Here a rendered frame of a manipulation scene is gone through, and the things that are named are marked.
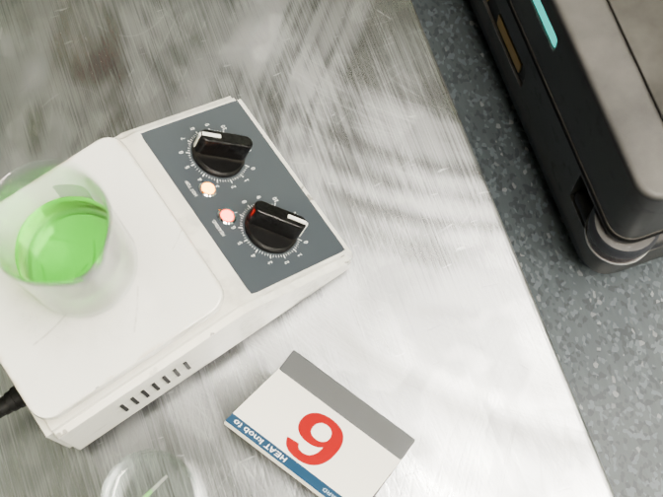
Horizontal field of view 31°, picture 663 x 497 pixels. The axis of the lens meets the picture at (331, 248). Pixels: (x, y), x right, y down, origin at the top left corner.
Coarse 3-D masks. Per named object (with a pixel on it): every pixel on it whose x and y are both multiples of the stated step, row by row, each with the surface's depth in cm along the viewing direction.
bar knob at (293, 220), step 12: (264, 204) 68; (252, 216) 68; (264, 216) 68; (276, 216) 68; (288, 216) 68; (300, 216) 69; (252, 228) 69; (264, 228) 69; (276, 228) 69; (288, 228) 68; (300, 228) 68; (252, 240) 68; (264, 240) 68; (276, 240) 69; (288, 240) 69; (276, 252) 69
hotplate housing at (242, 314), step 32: (160, 192) 68; (192, 224) 68; (224, 256) 67; (224, 288) 66; (288, 288) 68; (224, 320) 66; (256, 320) 69; (160, 352) 65; (192, 352) 67; (224, 352) 71; (128, 384) 66; (160, 384) 68; (0, 416) 69; (64, 416) 65; (96, 416) 66; (128, 416) 70
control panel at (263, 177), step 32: (160, 128) 70; (192, 128) 71; (224, 128) 72; (256, 128) 73; (160, 160) 69; (192, 160) 70; (256, 160) 72; (192, 192) 69; (224, 192) 70; (256, 192) 70; (288, 192) 71; (224, 224) 68; (320, 224) 71; (256, 256) 68; (288, 256) 69; (320, 256) 70; (256, 288) 67
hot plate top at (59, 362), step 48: (96, 144) 67; (144, 192) 66; (144, 240) 65; (0, 288) 65; (144, 288) 65; (192, 288) 65; (0, 336) 64; (48, 336) 64; (96, 336) 64; (144, 336) 64; (48, 384) 63; (96, 384) 63
